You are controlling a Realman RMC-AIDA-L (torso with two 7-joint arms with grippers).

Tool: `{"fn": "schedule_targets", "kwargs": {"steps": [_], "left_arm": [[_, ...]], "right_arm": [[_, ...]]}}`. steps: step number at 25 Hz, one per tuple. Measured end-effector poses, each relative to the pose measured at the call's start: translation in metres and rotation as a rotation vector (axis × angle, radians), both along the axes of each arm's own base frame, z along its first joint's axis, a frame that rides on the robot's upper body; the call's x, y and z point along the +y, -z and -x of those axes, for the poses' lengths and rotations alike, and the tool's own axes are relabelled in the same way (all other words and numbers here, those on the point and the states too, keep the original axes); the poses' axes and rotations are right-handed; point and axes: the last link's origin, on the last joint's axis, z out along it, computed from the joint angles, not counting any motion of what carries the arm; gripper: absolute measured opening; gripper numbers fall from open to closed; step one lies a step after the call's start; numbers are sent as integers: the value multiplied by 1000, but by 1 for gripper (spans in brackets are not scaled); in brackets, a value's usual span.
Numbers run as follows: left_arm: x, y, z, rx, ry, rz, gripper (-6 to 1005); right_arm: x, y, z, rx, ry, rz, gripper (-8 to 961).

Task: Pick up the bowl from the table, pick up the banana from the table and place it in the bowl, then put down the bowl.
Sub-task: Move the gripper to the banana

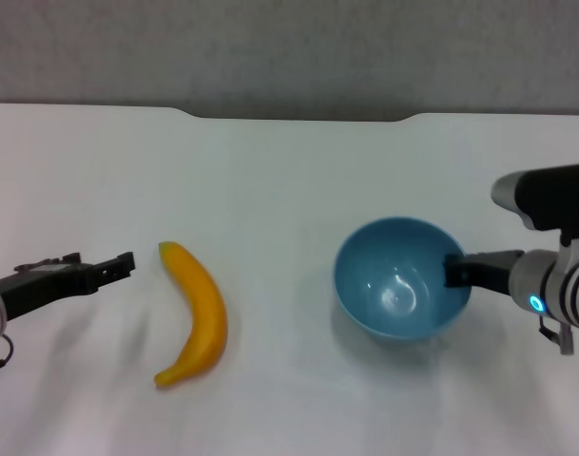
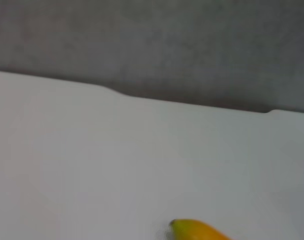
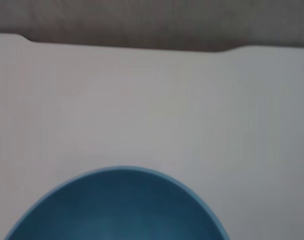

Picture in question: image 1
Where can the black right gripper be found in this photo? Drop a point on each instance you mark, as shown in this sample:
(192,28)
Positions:
(493,273)

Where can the yellow banana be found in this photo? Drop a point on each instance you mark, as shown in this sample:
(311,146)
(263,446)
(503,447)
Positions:
(203,309)

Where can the blue plastic bowl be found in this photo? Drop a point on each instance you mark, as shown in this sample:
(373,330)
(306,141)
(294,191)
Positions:
(393,285)

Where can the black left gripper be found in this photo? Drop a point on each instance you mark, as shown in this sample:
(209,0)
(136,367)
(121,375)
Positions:
(46,285)

